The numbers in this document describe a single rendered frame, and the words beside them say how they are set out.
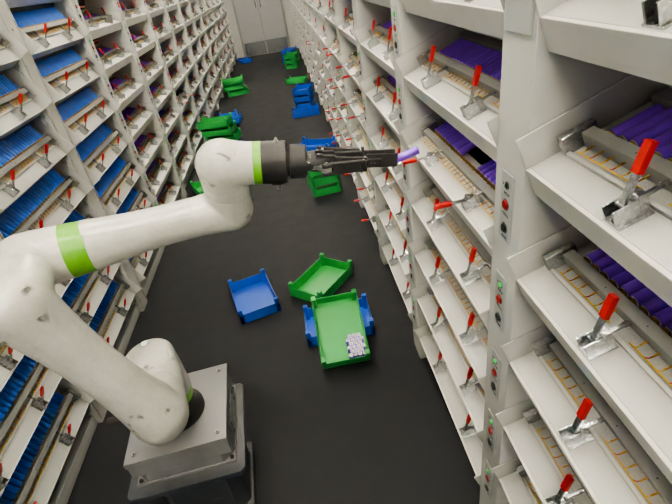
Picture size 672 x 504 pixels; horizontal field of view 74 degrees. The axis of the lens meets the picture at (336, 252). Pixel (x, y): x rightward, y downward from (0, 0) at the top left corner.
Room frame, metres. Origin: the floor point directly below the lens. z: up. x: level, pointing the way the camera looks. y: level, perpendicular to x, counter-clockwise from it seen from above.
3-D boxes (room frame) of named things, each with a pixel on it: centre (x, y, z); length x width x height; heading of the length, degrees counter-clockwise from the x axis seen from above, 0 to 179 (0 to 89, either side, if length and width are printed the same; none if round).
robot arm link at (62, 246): (0.84, 0.61, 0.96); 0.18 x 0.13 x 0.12; 109
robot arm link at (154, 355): (0.87, 0.52, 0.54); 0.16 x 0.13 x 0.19; 19
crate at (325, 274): (1.91, 0.10, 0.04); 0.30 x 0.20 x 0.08; 142
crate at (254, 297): (1.86, 0.45, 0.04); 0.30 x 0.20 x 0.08; 16
